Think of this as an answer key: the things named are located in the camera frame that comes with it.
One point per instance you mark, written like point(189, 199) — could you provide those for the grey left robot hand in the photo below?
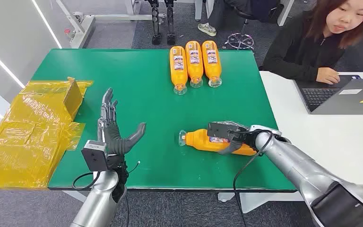
point(111, 134)

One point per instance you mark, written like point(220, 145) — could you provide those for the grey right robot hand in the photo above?
point(250, 139)

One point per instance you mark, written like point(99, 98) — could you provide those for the orange bottle with blue label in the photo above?
point(200, 141)

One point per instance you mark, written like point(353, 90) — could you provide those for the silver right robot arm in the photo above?
point(297, 166)

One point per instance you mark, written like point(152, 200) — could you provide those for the orange bottle with clear cap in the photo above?
point(212, 62)
point(194, 62)
point(178, 69)

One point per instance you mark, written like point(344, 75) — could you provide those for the green table mat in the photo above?
point(156, 125)

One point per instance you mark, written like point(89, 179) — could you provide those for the white desk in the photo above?
point(325, 141)

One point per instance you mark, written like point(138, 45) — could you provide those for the yellow film wrapped cardboard box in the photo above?
point(28, 134)

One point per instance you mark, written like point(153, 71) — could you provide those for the black office chair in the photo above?
point(240, 40)

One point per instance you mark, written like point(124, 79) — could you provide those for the person's hand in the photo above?
point(327, 75)

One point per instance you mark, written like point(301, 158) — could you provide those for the grey laptop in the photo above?
point(350, 98)

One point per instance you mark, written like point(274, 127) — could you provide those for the pale sneaker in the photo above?
point(207, 29)

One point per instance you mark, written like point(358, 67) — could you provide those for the black robot leg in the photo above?
point(170, 22)
point(155, 22)

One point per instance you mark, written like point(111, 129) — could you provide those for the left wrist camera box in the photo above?
point(93, 156)

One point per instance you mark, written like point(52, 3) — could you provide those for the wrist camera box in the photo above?
point(220, 130)
point(93, 156)

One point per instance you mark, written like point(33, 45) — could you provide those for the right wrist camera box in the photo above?
point(220, 130)

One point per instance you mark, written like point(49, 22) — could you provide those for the white metal frame stand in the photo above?
point(81, 28)

